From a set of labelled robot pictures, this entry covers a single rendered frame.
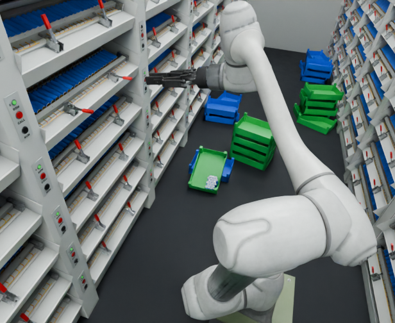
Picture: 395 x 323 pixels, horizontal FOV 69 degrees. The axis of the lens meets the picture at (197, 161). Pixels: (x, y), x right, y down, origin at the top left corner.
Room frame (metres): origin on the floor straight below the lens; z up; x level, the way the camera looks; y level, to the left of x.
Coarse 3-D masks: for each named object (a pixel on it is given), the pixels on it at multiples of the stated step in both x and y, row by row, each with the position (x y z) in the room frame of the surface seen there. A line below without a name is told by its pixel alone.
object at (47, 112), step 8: (112, 64) 1.11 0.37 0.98; (120, 64) 1.16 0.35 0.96; (104, 72) 1.04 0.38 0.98; (88, 80) 0.95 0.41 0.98; (96, 80) 0.99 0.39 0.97; (80, 88) 0.89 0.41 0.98; (88, 88) 0.92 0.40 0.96; (64, 96) 0.82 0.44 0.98; (72, 96) 0.84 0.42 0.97; (56, 104) 0.77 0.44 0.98; (40, 112) 0.72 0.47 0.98; (48, 112) 0.73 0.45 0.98; (40, 120) 0.70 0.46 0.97
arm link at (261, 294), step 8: (256, 280) 0.53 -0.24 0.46; (264, 280) 0.53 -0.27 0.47; (272, 280) 0.53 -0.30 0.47; (280, 280) 0.54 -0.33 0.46; (248, 288) 0.52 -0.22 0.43; (256, 288) 0.52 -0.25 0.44; (264, 288) 0.51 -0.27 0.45; (272, 288) 0.52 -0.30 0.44; (280, 288) 0.53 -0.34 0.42; (248, 296) 0.50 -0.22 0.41; (256, 296) 0.50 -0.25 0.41; (264, 296) 0.50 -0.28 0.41; (272, 296) 0.51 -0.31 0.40; (248, 304) 0.48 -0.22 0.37; (256, 304) 0.49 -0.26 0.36; (264, 304) 0.51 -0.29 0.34; (272, 304) 0.52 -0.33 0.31
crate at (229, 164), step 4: (196, 152) 1.76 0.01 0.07; (196, 156) 1.76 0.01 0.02; (192, 160) 1.67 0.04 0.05; (228, 160) 1.71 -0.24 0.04; (232, 160) 1.69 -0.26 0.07; (192, 164) 1.68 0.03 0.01; (228, 164) 1.71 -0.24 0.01; (232, 164) 1.66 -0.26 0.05; (192, 168) 1.64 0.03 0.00; (224, 168) 1.67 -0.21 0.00; (228, 168) 1.67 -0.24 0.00; (224, 172) 1.62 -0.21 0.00; (228, 172) 1.53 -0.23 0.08; (224, 176) 1.52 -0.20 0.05; (228, 176) 1.51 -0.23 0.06; (224, 180) 1.52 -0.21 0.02; (228, 180) 1.53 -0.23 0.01
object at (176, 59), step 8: (168, 48) 1.93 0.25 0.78; (176, 48) 1.91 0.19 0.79; (160, 56) 1.74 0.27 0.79; (168, 56) 1.77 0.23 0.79; (176, 56) 1.85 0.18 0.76; (184, 56) 1.90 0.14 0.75; (152, 64) 1.61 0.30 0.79; (160, 64) 1.64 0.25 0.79; (168, 64) 1.72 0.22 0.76; (176, 64) 1.72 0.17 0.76; (184, 64) 1.90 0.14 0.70; (152, 72) 1.51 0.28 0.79; (152, 88) 1.40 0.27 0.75; (160, 88) 1.47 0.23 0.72; (152, 96) 1.34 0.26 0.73
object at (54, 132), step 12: (108, 48) 1.25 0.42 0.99; (120, 48) 1.24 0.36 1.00; (84, 60) 1.11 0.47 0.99; (132, 60) 1.22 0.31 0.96; (120, 72) 1.12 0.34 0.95; (132, 72) 1.16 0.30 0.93; (108, 84) 1.01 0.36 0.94; (120, 84) 1.06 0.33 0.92; (84, 96) 0.89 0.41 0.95; (96, 96) 0.91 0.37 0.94; (108, 96) 0.98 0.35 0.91; (96, 108) 0.90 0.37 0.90; (48, 120) 0.72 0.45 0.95; (60, 120) 0.74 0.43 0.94; (72, 120) 0.76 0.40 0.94; (48, 132) 0.68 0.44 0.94; (60, 132) 0.70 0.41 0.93; (48, 144) 0.65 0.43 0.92
